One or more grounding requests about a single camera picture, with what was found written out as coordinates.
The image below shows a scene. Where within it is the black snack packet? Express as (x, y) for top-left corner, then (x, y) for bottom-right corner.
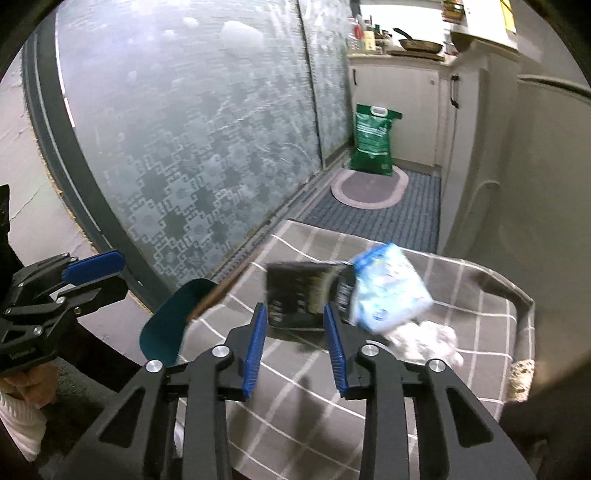
(265, 261), (356, 333)

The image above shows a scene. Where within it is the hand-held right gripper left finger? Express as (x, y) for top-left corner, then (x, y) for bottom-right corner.
(60, 302), (269, 480)

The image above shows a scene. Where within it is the white refrigerator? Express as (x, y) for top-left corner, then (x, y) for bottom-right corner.
(480, 69), (591, 393)

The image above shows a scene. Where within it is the blue white plastic packet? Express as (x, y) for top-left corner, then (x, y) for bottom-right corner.
(348, 242), (435, 333)

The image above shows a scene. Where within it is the white tissue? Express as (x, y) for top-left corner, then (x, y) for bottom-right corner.
(385, 320), (465, 367)

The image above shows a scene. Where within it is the person's left forearm white sleeve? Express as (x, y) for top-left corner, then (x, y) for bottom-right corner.
(0, 390), (49, 462)

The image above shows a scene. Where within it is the oval grey pink mat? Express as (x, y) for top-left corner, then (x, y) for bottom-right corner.
(331, 167), (409, 210)

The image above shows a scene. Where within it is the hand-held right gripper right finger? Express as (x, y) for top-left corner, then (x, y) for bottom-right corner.
(323, 303), (536, 480)

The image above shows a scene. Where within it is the white kitchen cabinet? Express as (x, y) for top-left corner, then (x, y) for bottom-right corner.
(347, 62), (441, 168)
(436, 55), (490, 254)

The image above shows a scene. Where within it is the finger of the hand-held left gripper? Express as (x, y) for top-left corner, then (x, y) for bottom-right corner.
(13, 251), (126, 296)
(2, 277), (129, 333)

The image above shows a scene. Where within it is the white wall shelf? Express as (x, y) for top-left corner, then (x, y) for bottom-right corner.
(450, 0), (520, 49)

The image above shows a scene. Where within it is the frying pan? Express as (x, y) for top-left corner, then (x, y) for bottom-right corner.
(392, 28), (445, 52)

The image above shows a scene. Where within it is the teal plastic bin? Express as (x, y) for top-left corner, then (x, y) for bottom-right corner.
(139, 278), (218, 367)

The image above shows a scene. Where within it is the grey checked tablecloth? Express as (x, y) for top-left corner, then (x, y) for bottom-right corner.
(173, 219), (536, 480)

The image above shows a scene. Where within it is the wooden table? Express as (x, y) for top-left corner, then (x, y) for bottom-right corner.
(186, 272), (245, 324)

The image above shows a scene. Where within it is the person's dark grey clothing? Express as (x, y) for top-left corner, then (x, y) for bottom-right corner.
(39, 355), (148, 480)

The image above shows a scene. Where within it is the frosted patterned sliding door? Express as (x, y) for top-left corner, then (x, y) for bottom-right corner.
(298, 0), (354, 169)
(21, 0), (324, 319)

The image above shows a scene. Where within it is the blue striped floor mat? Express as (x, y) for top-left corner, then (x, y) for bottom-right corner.
(295, 168), (441, 254)

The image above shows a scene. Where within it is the green bag with handle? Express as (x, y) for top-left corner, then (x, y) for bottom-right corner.
(348, 104), (402, 176)

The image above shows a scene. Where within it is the person's left hand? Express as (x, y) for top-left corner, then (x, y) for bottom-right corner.
(0, 362), (58, 407)

